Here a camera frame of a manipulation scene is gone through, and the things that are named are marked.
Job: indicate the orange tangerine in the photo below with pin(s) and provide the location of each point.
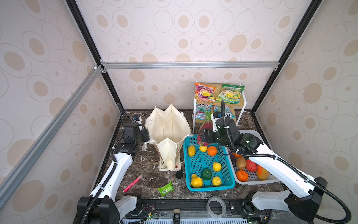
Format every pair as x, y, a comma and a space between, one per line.
212, 151

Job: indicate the red candy bag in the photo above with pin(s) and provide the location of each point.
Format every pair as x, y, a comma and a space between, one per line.
205, 93

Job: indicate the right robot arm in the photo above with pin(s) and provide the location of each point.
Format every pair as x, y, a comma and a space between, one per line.
304, 193

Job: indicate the yellow mango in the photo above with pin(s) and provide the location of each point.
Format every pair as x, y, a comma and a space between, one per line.
265, 175

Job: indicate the dark small jar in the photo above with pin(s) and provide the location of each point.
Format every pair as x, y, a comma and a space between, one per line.
179, 177

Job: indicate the white wooden two-tier shelf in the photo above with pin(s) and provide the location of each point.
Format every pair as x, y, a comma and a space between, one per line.
237, 109

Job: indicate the small yellow fruit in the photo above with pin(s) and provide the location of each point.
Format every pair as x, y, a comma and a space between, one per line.
203, 148

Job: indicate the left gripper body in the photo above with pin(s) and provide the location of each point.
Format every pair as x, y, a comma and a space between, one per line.
142, 136

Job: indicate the yellow starfruit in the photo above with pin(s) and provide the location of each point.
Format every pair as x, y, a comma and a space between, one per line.
191, 150

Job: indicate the pink marker pen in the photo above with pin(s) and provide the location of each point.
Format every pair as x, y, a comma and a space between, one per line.
132, 184

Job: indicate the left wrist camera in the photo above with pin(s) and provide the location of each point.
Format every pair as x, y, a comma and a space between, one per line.
137, 118

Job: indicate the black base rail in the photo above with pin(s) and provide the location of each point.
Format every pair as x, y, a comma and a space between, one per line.
194, 211

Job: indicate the pink dragon fruit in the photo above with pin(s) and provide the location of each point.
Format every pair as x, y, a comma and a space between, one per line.
206, 125

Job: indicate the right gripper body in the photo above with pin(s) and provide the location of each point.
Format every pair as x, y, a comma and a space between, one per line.
211, 136

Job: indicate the red tomato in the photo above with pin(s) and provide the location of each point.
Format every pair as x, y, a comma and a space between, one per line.
251, 166

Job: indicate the green bell pepper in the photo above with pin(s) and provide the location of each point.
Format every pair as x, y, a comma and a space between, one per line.
206, 174

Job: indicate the potato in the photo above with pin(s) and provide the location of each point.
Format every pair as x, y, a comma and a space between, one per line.
241, 163

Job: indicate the large yellow pear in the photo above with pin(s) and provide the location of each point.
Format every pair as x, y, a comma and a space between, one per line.
196, 182

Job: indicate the clear tape roll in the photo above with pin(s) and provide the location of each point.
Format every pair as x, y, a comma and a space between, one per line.
216, 207

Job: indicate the teal plastic basket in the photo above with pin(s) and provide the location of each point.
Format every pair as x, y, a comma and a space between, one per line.
201, 160

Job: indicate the cream canvas grocery bag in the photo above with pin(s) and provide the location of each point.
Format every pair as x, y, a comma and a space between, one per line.
167, 131

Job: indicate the teal candy bag left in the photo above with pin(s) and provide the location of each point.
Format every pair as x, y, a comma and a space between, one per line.
201, 111

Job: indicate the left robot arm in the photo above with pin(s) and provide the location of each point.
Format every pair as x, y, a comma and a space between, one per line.
101, 206

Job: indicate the aluminium frame bar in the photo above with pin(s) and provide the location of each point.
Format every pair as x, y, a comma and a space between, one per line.
17, 175

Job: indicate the green wipes packet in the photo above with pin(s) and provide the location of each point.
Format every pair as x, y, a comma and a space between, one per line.
166, 189

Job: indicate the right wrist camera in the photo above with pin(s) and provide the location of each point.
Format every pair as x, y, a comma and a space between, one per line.
217, 121

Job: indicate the teal Fox's candy bag right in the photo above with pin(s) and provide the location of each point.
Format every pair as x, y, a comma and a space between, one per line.
217, 111

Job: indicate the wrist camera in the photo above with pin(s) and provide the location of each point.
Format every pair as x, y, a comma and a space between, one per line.
137, 118
217, 121

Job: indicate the orange carrot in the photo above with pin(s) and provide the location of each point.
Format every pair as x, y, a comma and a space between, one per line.
259, 170

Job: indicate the green spring tea candy bag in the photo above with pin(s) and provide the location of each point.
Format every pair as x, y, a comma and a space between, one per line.
230, 93

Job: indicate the white plastic basket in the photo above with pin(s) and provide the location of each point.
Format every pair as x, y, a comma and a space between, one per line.
252, 176

